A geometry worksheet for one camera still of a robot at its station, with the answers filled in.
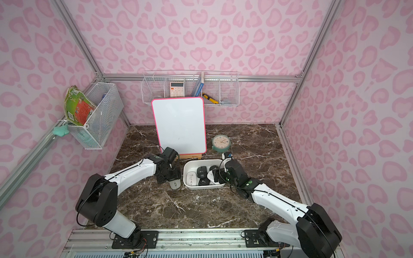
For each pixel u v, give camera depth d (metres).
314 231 0.40
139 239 0.70
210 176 0.88
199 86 0.86
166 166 0.71
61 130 0.62
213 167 0.95
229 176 0.64
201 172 0.90
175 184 0.88
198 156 0.97
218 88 1.00
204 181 0.88
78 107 0.73
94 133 0.72
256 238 0.73
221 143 1.06
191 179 0.90
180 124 0.90
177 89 0.95
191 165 0.95
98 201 0.44
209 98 0.98
